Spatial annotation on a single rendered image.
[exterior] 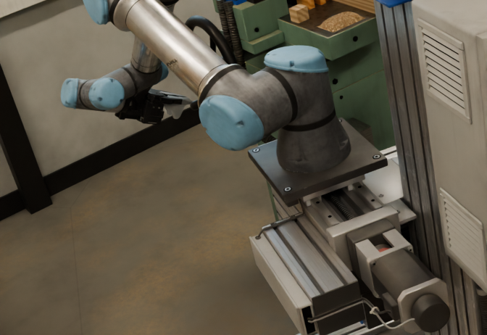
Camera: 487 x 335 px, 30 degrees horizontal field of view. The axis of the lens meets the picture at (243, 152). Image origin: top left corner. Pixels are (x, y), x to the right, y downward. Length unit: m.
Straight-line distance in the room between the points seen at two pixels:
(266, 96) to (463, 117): 0.47
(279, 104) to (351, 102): 0.72
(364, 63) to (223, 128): 0.78
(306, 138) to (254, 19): 0.63
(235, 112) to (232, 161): 1.99
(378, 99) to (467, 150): 1.09
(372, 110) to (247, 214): 0.97
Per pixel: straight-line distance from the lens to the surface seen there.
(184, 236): 3.24
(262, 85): 1.69
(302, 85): 1.72
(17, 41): 3.57
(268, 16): 2.36
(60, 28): 3.62
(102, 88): 2.20
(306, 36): 2.27
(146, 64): 2.22
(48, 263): 3.36
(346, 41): 2.22
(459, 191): 1.46
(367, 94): 2.42
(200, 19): 2.33
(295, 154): 1.80
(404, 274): 1.57
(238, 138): 1.67
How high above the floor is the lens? 1.72
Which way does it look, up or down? 28 degrees down
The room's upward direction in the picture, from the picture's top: 14 degrees counter-clockwise
